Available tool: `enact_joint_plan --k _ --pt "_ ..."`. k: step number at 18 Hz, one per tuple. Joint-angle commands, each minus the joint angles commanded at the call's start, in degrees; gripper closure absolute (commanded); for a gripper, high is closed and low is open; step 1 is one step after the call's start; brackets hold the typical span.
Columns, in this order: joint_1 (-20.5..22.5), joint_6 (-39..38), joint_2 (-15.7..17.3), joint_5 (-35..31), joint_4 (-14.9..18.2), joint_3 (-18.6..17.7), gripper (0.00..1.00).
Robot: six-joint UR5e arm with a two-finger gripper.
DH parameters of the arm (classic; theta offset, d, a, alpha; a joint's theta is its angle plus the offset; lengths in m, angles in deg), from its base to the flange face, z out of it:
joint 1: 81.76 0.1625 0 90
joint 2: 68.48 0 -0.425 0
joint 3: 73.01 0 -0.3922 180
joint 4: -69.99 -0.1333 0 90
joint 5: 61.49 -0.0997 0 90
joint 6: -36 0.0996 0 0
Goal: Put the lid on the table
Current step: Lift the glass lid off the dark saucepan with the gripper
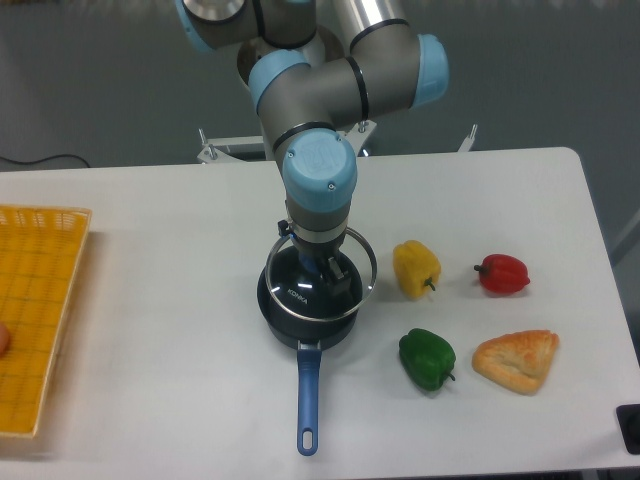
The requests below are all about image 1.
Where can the dark saucepan blue handle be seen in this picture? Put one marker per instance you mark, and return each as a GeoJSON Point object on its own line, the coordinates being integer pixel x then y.
{"type": "Point", "coordinates": [309, 340]}

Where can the green bell pepper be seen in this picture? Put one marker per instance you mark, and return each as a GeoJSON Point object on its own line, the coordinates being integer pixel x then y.
{"type": "Point", "coordinates": [427, 358]}

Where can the yellow bell pepper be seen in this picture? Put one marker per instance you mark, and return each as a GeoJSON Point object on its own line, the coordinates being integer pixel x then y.
{"type": "Point", "coordinates": [417, 269]}

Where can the red bell pepper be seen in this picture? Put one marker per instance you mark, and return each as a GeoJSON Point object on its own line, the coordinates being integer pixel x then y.
{"type": "Point", "coordinates": [502, 274]}

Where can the glass pot lid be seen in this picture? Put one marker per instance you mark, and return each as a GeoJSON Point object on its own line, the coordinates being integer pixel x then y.
{"type": "Point", "coordinates": [294, 284]}

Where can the triangular baked pastry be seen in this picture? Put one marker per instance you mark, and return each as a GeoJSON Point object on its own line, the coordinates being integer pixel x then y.
{"type": "Point", "coordinates": [519, 362]}

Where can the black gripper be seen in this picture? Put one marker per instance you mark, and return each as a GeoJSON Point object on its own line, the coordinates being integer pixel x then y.
{"type": "Point", "coordinates": [323, 248]}

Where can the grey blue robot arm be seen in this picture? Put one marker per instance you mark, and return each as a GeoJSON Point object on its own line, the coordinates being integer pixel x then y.
{"type": "Point", "coordinates": [303, 105]}

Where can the yellow wicker basket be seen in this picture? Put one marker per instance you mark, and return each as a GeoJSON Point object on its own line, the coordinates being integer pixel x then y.
{"type": "Point", "coordinates": [41, 252]}

